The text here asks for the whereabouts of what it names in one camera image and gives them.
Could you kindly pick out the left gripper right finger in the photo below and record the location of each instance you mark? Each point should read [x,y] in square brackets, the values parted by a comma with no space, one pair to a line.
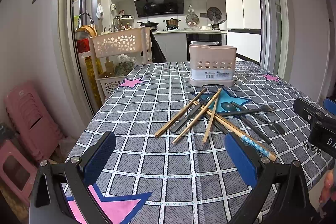
[291,203]

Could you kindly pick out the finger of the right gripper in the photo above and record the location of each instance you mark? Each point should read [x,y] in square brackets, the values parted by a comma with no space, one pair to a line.
[330,105]
[307,111]

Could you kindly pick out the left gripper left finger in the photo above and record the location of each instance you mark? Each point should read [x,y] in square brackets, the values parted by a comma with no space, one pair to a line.
[48,203]

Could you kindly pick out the dark grey spoon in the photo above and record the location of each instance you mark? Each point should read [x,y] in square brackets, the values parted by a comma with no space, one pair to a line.
[265,108]
[274,127]

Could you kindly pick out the blue patterned bamboo chopstick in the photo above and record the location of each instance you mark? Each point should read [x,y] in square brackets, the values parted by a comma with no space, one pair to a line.
[261,148]

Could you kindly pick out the teal plastic spoon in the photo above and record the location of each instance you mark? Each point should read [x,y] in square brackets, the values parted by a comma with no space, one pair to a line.
[244,118]

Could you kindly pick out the kitchen faucet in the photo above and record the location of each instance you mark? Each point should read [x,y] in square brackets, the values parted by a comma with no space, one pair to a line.
[85,18]

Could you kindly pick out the right hand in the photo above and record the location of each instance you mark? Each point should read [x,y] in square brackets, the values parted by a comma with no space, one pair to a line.
[326,190]

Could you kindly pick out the pink plastic stool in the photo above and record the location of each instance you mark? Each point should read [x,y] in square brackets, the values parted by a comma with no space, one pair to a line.
[37,133]

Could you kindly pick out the pink utensil holder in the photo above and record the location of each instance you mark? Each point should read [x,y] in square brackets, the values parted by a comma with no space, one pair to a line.
[212,65]

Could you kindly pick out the grey checkered tablecloth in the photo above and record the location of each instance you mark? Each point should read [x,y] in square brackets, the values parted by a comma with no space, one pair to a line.
[190,181]

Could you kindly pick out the black built-in oven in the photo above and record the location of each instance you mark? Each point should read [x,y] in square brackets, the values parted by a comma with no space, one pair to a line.
[203,39]

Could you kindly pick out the white refrigerator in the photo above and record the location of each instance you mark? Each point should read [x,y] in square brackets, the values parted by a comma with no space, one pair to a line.
[243,18]

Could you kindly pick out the black hanging bag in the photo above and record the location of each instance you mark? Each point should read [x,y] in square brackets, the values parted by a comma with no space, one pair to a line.
[156,52]

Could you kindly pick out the brown cooking pot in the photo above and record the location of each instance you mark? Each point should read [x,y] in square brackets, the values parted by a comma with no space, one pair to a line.
[172,24]

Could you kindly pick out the beige plastic storage rack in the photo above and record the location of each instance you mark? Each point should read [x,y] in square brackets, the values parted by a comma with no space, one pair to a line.
[116,46]

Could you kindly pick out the black wok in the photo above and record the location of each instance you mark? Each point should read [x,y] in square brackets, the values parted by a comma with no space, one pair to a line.
[152,25]

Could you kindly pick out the black range hood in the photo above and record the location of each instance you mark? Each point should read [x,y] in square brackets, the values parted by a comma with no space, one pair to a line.
[147,8]

